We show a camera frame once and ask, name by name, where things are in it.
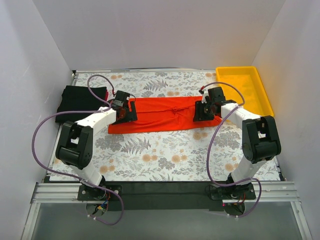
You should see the orange t-shirt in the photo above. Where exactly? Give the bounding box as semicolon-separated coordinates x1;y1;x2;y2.
108;96;222;135

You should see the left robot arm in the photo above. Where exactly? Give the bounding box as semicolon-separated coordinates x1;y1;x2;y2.
55;90;138;200

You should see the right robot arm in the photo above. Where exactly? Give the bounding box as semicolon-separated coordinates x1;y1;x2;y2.
193;86;281;200

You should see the folded red t-shirt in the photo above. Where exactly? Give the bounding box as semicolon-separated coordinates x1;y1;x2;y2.
104;90;109;102

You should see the floral patterned table mat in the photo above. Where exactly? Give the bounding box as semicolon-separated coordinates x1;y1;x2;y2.
49;71;285;182

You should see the folded black t-shirt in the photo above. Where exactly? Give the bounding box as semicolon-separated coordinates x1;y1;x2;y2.
55;85;104;124

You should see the yellow plastic bin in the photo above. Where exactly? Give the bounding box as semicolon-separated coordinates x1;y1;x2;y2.
216;66;274;117

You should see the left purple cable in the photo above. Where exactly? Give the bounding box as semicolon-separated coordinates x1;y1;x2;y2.
31;74;125;226

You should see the purple cable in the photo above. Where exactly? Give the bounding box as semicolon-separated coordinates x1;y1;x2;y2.
199;82;263;219
31;74;125;226

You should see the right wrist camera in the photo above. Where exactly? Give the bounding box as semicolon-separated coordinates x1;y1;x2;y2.
199;86;209;104

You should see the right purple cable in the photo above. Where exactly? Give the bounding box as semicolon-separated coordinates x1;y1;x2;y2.
199;82;263;219

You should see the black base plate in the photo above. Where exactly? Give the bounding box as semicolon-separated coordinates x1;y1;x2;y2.
77;181;258;215

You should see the aluminium frame rail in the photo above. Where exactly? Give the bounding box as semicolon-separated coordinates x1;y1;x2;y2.
31;181;312;240

